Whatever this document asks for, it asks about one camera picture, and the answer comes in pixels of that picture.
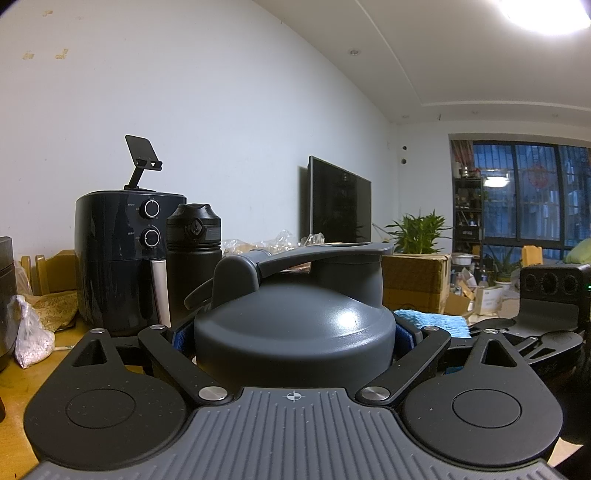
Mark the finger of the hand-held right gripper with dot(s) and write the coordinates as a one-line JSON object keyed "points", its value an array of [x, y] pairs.
{"points": [[554, 344], [505, 324]]}

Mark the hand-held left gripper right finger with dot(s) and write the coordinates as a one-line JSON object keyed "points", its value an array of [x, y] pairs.
{"points": [[408, 339]]}

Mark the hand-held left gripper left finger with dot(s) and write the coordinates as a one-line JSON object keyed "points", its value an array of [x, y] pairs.
{"points": [[182, 337]]}

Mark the blue microfiber cloth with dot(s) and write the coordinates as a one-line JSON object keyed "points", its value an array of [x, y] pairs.
{"points": [[434, 323]]}

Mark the cardboard box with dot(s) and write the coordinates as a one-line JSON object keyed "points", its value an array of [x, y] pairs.
{"points": [[415, 281]]}

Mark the black frosted water bottle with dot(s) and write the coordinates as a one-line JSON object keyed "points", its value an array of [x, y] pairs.
{"points": [[194, 258]]}

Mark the dark blue air fryer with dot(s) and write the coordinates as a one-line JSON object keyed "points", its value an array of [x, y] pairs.
{"points": [[111, 267]]}

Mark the potted green plant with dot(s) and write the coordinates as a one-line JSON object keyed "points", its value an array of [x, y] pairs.
{"points": [[418, 233]]}

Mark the barred window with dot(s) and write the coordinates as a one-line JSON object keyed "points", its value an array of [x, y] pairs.
{"points": [[531, 194]]}

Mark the dark storage shelf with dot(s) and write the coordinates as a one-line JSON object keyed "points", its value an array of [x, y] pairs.
{"points": [[468, 217]]}

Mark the clear plastic food bag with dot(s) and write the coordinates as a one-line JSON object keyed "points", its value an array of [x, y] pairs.
{"points": [[277, 242]]}

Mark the white plastic bag of grains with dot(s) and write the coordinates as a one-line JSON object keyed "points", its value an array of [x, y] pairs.
{"points": [[32, 339]]}

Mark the flat-screen television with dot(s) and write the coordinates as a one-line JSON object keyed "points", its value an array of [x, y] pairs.
{"points": [[341, 203]]}

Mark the silver rice cooker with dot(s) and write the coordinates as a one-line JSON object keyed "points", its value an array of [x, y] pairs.
{"points": [[8, 300]]}

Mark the black phone stand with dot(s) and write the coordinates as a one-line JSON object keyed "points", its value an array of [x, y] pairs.
{"points": [[143, 150]]}

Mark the round ceiling lamp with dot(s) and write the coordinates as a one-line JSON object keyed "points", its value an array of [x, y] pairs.
{"points": [[549, 11]]}

